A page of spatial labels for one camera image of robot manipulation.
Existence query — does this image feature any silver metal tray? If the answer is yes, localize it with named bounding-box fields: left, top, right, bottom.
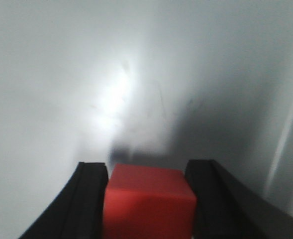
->
left=0, top=0, right=293, bottom=239

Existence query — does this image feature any red foam cube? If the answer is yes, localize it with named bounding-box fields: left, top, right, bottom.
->
left=102, top=164, right=197, bottom=239

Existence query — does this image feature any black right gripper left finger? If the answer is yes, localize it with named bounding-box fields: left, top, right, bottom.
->
left=21, top=162, right=108, bottom=239

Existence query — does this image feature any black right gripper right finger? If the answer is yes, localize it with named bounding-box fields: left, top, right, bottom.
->
left=185, top=159, right=293, bottom=239

